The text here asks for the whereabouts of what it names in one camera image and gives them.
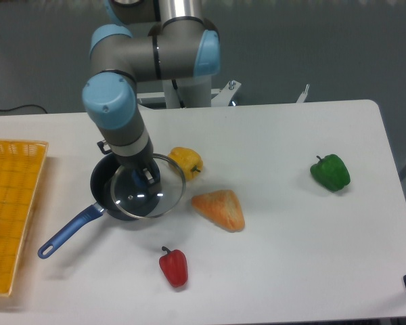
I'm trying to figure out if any glass lid blue knob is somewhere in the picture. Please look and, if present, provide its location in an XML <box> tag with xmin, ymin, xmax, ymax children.
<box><xmin>110</xmin><ymin>154</ymin><xmax>186</xmax><ymax>219</ymax></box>

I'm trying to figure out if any dark blue saucepan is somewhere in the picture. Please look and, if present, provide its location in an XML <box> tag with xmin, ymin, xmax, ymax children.
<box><xmin>37</xmin><ymin>153</ymin><xmax>137</xmax><ymax>259</ymax></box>

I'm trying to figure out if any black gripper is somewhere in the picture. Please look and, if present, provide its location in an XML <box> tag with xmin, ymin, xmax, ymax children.
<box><xmin>112</xmin><ymin>142</ymin><xmax>156</xmax><ymax>190</ymax></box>

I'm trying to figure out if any white base bracket frame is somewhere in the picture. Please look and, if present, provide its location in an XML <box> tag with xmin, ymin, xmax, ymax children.
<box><xmin>135</xmin><ymin>80</ymin><xmax>311</xmax><ymax>110</ymax></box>

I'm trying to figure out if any black cable on pedestal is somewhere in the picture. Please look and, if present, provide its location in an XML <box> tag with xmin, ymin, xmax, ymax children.
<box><xmin>171</xmin><ymin>78</ymin><xmax>187</xmax><ymax>108</ymax></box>

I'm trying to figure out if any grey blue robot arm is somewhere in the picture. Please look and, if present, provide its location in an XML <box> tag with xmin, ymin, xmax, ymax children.
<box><xmin>82</xmin><ymin>1</ymin><xmax>221</xmax><ymax>186</ymax></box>

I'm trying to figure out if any red bell pepper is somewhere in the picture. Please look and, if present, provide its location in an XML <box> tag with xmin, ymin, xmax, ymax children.
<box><xmin>159</xmin><ymin>246</ymin><xmax>188</xmax><ymax>288</ymax></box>

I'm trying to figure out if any yellow bell pepper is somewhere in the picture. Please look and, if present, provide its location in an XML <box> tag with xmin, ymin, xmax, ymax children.
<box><xmin>168</xmin><ymin>147</ymin><xmax>203</xmax><ymax>181</ymax></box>

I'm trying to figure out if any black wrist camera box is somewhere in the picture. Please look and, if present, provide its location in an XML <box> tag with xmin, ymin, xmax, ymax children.
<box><xmin>97</xmin><ymin>139</ymin><xmax>111</xmax><ymax>155</ymax></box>

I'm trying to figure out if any black floor cable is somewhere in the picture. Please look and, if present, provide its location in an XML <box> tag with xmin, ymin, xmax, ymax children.
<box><xmin>0</xmin><ymin>104</ymin><xmax>49</xmax><ymax>114</ymax></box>

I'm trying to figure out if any yellow wicker basket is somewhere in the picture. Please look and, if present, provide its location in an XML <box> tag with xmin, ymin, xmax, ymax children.
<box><xmin>0</xmin><ymin>139</ymin><xmax>49</xmax><ymax>297</ymax></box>

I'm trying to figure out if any triangular bread loaf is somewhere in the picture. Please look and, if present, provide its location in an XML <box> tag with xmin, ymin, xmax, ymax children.
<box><xmin>191</xmin><ymin>190</ymin><xmax>245</xmax><ymax>232</ymax></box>

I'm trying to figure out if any green bell pepper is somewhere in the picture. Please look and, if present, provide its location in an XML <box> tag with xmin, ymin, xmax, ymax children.
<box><xmin>310</xmin><ymin>154</ymin><xmax>351</xmax><ymax>192</ymax></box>

